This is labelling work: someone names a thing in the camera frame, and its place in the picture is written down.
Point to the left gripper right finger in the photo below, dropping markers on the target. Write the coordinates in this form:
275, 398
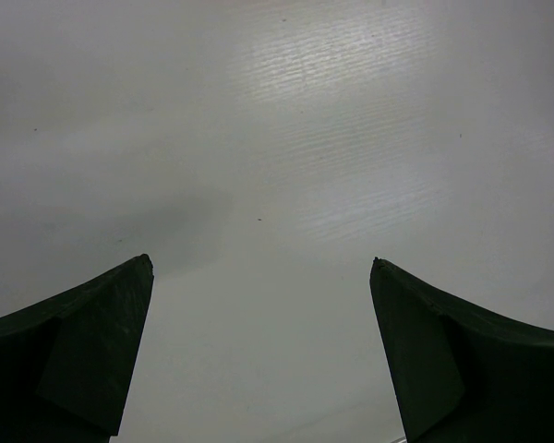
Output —
460, 372

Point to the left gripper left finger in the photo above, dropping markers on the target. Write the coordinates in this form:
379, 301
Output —
66, 363

